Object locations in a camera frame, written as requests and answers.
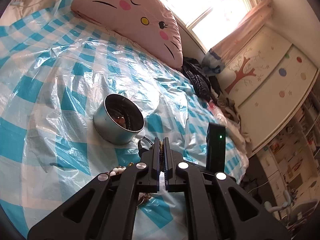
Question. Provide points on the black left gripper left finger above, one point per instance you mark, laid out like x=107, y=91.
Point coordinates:
x=105, y=208

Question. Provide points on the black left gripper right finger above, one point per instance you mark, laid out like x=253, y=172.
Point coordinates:
x=217, y=207

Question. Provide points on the bookshelf with items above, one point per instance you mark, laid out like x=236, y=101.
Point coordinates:
x=291, y=161

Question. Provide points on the round silver metal tin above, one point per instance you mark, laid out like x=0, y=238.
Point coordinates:
x=118, y=119

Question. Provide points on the pile of clothes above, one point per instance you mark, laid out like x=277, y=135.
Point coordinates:
x=231, y=117

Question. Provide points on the black jacket on bed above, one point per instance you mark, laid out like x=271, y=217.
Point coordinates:
x=193, y=71

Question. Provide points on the white wardrobe with tree decal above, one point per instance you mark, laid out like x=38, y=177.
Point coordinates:
x=268, y=81

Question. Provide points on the pink cat face pillow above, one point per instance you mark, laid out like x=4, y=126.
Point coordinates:
x=149, y=23

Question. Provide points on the pink curtain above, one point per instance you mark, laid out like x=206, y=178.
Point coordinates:
x=252, y=22

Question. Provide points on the window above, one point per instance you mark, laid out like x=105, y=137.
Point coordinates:
x=209, y=21

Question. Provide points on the white quilt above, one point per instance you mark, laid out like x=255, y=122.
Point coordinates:
x=30, y=2

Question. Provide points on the black camera box green light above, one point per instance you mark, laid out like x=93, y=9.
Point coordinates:
x=216, y=148

